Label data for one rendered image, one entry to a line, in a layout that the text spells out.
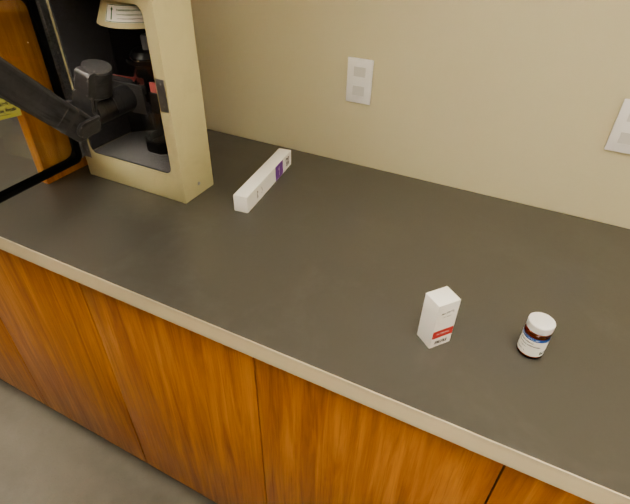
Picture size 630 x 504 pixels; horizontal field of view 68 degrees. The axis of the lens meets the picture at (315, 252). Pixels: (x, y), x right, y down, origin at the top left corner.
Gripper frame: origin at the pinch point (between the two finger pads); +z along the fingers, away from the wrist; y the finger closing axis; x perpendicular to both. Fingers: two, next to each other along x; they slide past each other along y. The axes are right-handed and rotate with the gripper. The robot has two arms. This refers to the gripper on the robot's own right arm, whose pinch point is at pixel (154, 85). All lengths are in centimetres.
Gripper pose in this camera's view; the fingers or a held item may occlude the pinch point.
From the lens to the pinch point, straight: 124.5
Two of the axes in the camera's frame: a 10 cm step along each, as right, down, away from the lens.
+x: -0.1, 7.8, 6.2
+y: -8.9, -2.8, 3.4
